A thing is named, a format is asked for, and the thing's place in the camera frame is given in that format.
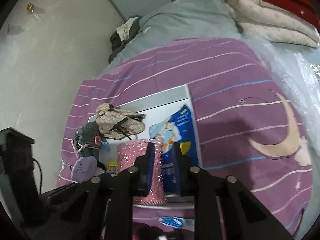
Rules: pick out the blue eye mask packet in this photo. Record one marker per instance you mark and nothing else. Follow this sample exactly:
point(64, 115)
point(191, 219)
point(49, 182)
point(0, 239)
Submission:
point(177, 128)

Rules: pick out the purple striped bed sheet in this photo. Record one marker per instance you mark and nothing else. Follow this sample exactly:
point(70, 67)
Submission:
point(247, 126)

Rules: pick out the beige plaid cloth bag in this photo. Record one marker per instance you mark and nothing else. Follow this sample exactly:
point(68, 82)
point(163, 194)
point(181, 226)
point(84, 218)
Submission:
point(117, 124)

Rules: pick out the lavender soft pouch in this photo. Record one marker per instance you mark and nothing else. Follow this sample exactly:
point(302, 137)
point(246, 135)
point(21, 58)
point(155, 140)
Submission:
point(84, 169)

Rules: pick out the white cardboard box tray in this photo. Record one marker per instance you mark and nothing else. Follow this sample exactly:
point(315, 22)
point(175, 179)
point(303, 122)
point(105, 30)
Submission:
point(157, 107)

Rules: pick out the white black plush toy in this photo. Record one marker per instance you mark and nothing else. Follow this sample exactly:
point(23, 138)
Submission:
point(101, 169)

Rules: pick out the grey blanket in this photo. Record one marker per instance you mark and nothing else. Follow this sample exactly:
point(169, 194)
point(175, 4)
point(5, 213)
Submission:
point(180, 19)

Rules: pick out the pink glitter pouch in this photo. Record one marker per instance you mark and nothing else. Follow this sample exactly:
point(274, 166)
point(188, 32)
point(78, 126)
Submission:
point(146, 155)

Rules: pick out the cream folded quilt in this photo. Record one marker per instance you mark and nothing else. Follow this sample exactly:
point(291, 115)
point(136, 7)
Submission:
point(274, 25)

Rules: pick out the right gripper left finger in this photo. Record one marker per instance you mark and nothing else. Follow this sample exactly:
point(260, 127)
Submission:
point(102, 207)

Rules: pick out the blue white bandage packet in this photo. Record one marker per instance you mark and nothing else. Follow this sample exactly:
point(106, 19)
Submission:
point(178, 223)

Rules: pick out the dark clothes bundle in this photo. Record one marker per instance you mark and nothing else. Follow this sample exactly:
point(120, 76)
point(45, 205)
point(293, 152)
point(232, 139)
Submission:
point(123, 35)

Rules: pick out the green plaid cloth doll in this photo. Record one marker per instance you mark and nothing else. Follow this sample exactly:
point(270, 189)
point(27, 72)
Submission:
point(87, 141)

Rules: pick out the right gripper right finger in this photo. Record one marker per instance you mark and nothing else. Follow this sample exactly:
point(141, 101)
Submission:
point(224, 208)

